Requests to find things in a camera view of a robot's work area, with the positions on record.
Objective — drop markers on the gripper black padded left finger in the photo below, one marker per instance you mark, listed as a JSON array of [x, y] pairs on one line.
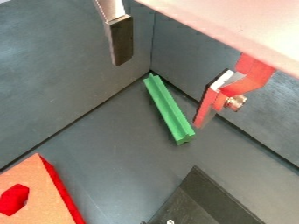
[[119, 29]]

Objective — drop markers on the gripper red bracket right finger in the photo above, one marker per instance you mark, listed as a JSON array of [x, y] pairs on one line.
[[224, 92]]

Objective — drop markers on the green star-shaped bar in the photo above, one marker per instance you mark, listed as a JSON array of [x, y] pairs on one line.
[[168, 108]]

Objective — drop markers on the black curved fixture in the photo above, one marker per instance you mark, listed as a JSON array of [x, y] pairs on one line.
[[201, 202]]

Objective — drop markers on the red peg board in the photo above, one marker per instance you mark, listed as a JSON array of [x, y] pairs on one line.
[[33, 197]]

